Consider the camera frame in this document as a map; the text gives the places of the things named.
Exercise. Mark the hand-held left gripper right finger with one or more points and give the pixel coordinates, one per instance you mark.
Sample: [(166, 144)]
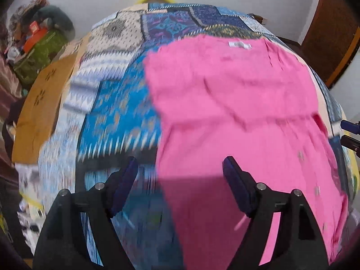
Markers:
[(239, 185)]

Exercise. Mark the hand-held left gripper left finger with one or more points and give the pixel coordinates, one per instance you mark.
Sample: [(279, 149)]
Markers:
[(125, 181)]

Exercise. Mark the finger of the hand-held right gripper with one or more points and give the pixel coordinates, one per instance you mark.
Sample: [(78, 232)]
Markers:
[(351, 126), (351, 143)]

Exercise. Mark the pink shirt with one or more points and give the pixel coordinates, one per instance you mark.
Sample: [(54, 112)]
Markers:
[(225, 104)]

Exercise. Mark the blue patchwork printed blanket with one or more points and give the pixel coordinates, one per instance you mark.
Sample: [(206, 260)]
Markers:
[(118, 112)]

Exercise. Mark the brown wooden door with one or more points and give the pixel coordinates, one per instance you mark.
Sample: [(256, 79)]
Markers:
[(332, 31)]

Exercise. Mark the brown cardboard sheet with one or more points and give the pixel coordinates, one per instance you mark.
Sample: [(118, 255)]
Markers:
[(39, 101)]

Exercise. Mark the orange box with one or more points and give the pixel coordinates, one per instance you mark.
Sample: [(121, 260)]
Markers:
[(33, 35)]

